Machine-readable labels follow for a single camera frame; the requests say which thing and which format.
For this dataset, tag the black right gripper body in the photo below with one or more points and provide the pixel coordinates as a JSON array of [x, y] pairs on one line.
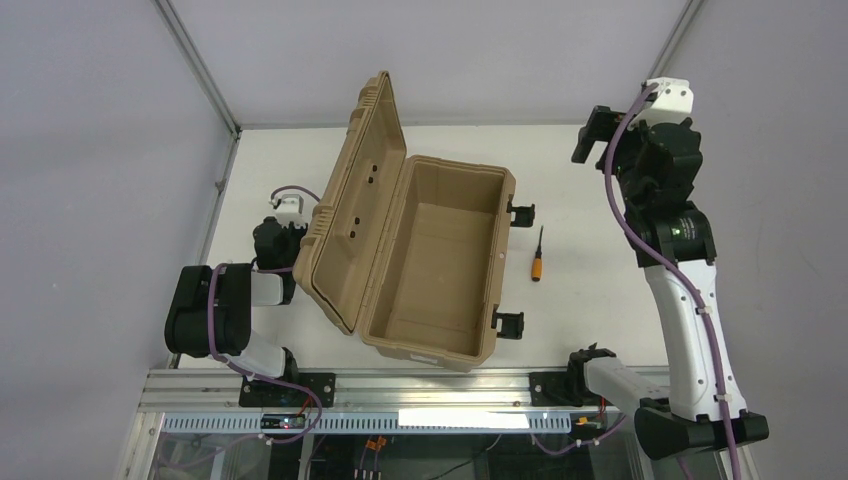
[[597, 130]]

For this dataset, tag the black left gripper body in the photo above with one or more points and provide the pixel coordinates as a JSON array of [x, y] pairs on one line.
[[291, 237]]

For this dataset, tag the orange black screwdriver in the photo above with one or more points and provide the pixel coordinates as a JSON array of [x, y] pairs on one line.
[[537, 263]]

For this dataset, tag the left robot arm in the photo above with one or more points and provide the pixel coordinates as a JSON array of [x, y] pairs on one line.
[[210, 315]]

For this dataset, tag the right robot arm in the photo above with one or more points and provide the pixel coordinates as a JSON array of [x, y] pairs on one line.
[[702, 408]]

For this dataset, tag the black upper box latch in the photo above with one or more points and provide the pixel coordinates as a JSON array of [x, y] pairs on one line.
[[521, 216]]

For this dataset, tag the black box latch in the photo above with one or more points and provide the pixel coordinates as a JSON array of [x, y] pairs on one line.
[[521, 216], [508, 326]]

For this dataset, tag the tan plastic tool box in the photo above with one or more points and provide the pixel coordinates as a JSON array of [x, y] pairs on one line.
[[408, 251]]

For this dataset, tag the small green circuit board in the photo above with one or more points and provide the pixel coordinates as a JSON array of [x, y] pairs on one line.
[[283, 422]]

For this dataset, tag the black lower box latch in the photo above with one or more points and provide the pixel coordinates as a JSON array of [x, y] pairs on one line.
[[508, 326]]

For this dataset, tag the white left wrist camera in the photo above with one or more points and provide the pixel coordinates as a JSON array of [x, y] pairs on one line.
[[288, 210]]

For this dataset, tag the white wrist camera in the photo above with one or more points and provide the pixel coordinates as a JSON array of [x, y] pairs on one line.
[[288, 210], [670, 101]]

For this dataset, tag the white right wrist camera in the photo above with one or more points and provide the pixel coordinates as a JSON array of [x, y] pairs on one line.
[[670, 101]]

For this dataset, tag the aluminium right frame post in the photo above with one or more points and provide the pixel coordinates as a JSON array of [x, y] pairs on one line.
[[683, 23]]

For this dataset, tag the aluminium frame post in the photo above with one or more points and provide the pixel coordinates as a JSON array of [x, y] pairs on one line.
[[196, 64], [683, 23]]

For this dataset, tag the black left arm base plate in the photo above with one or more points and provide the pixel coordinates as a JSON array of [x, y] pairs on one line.
[[261, 394]]

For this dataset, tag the aluminium front rail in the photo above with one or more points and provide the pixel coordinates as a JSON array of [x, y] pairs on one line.
[[355, 390]]

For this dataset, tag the aluminium left frame post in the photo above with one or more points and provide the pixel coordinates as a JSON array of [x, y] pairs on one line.
[[196, 64]]

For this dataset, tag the grey slotted cable duct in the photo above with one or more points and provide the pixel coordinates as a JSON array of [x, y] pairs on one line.
[[404, 421]]

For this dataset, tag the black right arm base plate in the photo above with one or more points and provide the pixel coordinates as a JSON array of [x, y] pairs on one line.
[[560, 388]]

